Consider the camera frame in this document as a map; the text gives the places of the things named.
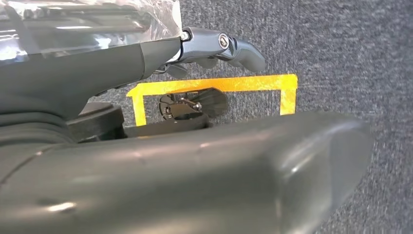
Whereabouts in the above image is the yellow floor tape square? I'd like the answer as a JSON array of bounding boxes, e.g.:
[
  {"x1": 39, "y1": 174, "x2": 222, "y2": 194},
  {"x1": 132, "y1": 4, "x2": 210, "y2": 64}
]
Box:
[{"x1": 126, "y1": 74, "x2": 299, "y2": 127}]

